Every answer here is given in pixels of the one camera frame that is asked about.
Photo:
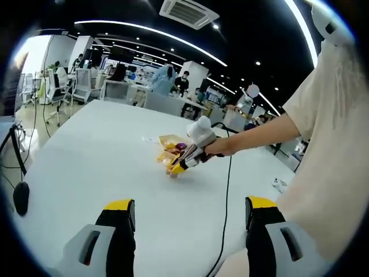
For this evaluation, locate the cream hexagonal container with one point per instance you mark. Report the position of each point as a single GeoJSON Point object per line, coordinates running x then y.
{"type": "Point", "coordinates": [170, 140]}

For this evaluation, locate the long white ceiling light strip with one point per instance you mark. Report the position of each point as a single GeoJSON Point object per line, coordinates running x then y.
{"type": "Point", "coordinates": [302, 29]}
{"type": "Point", "coordinates": [150, 29]}

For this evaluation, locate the white chest device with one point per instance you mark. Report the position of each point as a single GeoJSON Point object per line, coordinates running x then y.
{"type": "Point", "coordinates": [328, 23]}

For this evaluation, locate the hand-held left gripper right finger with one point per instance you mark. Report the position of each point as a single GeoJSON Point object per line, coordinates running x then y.
{"type": "Point", "coordinates": [259, 239]}

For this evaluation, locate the green potted plant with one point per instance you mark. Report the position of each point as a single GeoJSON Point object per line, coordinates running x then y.
{"type": "Point", "coordinates": [52, 67]}

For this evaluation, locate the small white paper label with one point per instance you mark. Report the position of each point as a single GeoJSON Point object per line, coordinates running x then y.
{"type": "Point", "coordinates": [150, 139]}

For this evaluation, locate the row of white office chairs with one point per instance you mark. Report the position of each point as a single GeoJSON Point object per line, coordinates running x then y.
{"type": "Point", "coordinates": [80, 86]}

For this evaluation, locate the grey desk partition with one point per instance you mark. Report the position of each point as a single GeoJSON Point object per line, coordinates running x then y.
{"type": "Point", "coordinates": [164, 104]}

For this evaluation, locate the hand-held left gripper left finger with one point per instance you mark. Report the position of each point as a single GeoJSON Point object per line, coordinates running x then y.
{"type": "Point", "coordinates": [118, 239]}

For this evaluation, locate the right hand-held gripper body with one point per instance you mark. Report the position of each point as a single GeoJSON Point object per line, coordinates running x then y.
{"type": "Point", "coordinates": [200, 130]}

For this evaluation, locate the person's right hand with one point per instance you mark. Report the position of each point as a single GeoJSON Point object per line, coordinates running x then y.
{"type": "Point", "coordinates": [214, 147]}

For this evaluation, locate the small gold food candy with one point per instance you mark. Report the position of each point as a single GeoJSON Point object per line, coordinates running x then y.
{"type": "Point", "coordinates": [172, 174]}

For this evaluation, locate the purple food candy packet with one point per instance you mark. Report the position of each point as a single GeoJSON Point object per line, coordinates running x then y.
{"type": "Point", "coordinates": [181, 146]}

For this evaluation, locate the small white device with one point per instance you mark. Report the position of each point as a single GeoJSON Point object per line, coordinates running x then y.
{"type": "Point", "coordinates": [278, 185]}

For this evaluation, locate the black computer mouse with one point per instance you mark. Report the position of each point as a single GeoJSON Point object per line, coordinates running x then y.
{"type": "Point", "coordinates": [21, 199]}

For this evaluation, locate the white ceiling air conditioner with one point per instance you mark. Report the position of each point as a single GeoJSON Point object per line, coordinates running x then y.
{"type": "Point", "coordinates": [187, 13]}

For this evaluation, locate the dark hanging monitor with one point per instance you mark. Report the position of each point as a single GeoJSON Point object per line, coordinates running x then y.
{"type": "Point", "coordinates": [122, 53]}

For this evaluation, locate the black desk monitor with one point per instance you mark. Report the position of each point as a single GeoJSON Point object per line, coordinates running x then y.
{"type": "Point", "coordinates": [93, 56]}

